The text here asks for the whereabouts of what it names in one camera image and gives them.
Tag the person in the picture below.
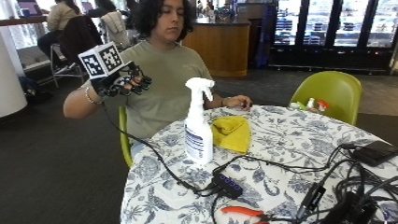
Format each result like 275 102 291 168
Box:
62 0 254 162

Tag small red-top spray bottle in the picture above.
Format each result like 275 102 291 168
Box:
315 99 330 114

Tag black bag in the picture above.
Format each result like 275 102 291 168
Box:
17 76 54 105

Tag wooden counter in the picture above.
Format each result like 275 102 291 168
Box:
179 17 253 78

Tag bundle of black cables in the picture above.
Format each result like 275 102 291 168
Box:
210 143 398 224

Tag black flat device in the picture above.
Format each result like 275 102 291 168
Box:
350 140 398 167

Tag white spray bottle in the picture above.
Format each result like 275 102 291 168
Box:
182 77 217 166

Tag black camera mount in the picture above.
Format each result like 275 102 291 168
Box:
320 191 380 224

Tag blue floral tablecloth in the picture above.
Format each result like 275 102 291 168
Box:
119 105 398 224

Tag white marker cube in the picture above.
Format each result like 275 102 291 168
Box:
77 41 125 80

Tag black usb hub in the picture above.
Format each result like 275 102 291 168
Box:
210 171 245 201

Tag orange-handled pliers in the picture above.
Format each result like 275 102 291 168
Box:
219 205 271 224

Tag beaded wrist bracelet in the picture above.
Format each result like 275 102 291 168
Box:
84 86 105 105

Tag metal chair with dark jacket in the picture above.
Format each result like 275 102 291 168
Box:
48 14 104 90

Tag white pillar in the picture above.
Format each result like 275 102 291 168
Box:
0 26 28 119

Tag black glove cable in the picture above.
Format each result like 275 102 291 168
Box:
101 96 217 198

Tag glass-door drinks cooler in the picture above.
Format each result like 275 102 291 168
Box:
265 0 398 73

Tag black adapter plug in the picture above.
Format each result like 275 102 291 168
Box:
294 182 327 218

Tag yellow cloth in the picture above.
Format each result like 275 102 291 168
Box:
210 115 253 155

